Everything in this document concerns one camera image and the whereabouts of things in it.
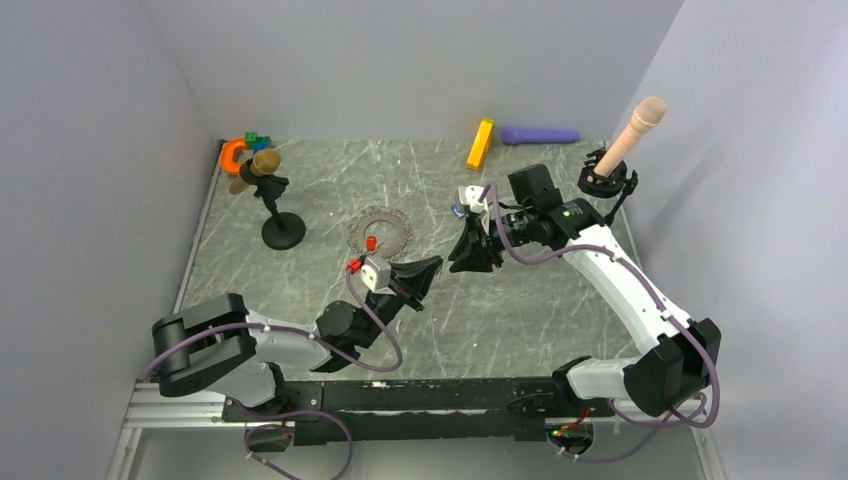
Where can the orange horseshoe toy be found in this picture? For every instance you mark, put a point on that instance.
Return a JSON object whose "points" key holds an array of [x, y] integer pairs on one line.
{"points": [[229, 155]]}

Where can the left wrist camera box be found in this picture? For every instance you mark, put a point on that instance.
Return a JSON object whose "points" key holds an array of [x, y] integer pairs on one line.
{"points": [[373, 272]]}

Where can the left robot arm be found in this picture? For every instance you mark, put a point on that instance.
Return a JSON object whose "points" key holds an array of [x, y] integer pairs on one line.
{"points": [[222, 346]]}

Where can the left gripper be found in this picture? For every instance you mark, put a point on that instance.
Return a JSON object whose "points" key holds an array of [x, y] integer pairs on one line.
{"points": [[417, 277]]}

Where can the brown microphone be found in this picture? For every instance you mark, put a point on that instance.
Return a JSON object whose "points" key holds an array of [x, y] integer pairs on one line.
{"points": [[264, 163]]}

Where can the black microphone stand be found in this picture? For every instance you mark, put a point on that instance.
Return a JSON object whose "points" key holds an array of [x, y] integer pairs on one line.
{"points": [[282, 230], [620, 183]]}

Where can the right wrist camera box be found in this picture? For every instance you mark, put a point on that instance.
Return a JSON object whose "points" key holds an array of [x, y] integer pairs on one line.
{"points": [[471, 199]]}

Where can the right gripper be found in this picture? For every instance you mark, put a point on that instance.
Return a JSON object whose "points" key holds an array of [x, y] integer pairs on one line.
{"points": [[481, 257]]}

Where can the green toy brick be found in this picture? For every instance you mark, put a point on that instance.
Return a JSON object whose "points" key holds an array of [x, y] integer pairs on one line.
{"points": [[251, 137]]}

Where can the purple cylinder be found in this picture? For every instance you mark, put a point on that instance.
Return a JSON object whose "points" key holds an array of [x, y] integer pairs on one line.
{"points": [[519, 136]]}

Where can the beige microphone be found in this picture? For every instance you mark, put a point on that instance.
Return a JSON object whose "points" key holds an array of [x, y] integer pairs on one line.
{"points": [[645, 117]]}

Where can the yellow block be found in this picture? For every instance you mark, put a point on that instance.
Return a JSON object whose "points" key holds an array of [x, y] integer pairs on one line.
{"points": [[480, 145]]}

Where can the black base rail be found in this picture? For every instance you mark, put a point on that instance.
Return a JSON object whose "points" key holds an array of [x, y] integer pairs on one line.
{"points": [[523, 408]]}

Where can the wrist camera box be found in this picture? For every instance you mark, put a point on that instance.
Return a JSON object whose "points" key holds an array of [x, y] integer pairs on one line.
{"points": [[471, 199], [373, 272]]}

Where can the right black microphone stand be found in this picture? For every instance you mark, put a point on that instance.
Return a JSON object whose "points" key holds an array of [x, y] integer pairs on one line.
{"points": [[620, 183]]}

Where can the left black microphone stand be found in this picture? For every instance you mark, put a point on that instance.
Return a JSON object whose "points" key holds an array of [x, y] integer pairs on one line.
{"points": [[282, 230]]}

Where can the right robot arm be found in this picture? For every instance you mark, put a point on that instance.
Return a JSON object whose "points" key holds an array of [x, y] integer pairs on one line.
{"points": [[677, 355]]}

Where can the blue toy brick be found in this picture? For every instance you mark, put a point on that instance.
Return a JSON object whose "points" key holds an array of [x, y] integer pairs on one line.
{"points": [[260, 146]]}

